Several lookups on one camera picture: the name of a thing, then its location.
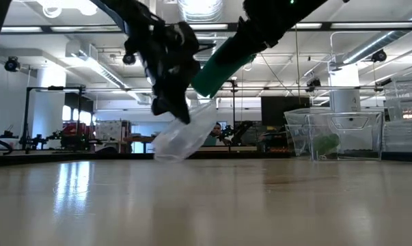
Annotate teal green elastic bandage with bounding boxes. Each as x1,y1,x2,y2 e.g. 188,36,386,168
191,36,257,99

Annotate clear plastic container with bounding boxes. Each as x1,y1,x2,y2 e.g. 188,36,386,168
303,111,384,162

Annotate person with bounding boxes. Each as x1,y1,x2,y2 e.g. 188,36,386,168
204,122,232,147

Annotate black wall screen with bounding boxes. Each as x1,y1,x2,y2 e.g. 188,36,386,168
260,96,311,126

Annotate black frame workstation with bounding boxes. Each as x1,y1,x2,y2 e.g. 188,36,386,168
20,85,87,151

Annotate clear stacked plastic drawers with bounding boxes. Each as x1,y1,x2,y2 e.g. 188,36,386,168
383,80,412,154

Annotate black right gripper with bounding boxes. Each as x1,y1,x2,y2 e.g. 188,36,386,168
213,15,286,65

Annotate background robot workstation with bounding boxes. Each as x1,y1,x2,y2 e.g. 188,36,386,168
171,79,258,154

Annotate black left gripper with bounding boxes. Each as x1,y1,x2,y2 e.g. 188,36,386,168
123,13,202,125

